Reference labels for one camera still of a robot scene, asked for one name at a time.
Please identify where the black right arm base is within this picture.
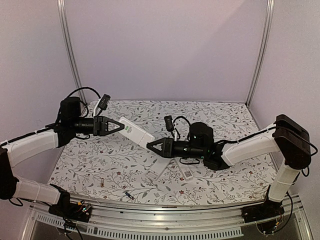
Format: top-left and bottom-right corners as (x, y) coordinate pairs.
(241, 188), (285, 235)

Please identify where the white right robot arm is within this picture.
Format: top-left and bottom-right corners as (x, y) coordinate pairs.
(146, 114), (318, 218)

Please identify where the white remote control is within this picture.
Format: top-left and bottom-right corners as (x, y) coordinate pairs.
(145, 158), (172, 181)

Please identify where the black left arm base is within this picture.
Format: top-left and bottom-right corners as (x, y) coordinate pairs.
(48, 184), (92, 223)

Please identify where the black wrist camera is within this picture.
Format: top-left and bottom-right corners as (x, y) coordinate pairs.
(98, 94), (111, 111)
(164, 115), (174, 132)

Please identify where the aluminium back right frame post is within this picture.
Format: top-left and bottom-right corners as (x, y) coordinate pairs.
(245, 0), (275, 109)

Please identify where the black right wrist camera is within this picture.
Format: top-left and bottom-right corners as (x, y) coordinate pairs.
(164, 115), (174, 132)

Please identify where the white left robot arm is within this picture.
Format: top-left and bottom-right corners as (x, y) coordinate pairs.
(0, 90), (125, 217)

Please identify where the aluminium frame post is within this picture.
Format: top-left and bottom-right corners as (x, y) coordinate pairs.
(56, 0), (88, 107)
(245, 0), (275, 109)

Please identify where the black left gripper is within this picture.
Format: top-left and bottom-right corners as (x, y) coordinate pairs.
(71, 115), (125, 137)

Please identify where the white remote with QR label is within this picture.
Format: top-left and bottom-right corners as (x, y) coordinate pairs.
(175, 159), (194, 181)

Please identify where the white remote with logo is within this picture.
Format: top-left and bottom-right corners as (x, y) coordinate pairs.
(119, 117), (155, 149)

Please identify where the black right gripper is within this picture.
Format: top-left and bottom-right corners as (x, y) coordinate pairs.
(147, 136), (206, 159)

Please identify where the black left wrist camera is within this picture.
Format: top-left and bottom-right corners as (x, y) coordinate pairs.
(98, 94), (111, 111)

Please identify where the aluminium front rail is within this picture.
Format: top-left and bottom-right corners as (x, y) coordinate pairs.
(21, 194), (315, 240)

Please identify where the aluminium back left frame post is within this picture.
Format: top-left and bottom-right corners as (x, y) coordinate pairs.
(56, 0), (88, 107)

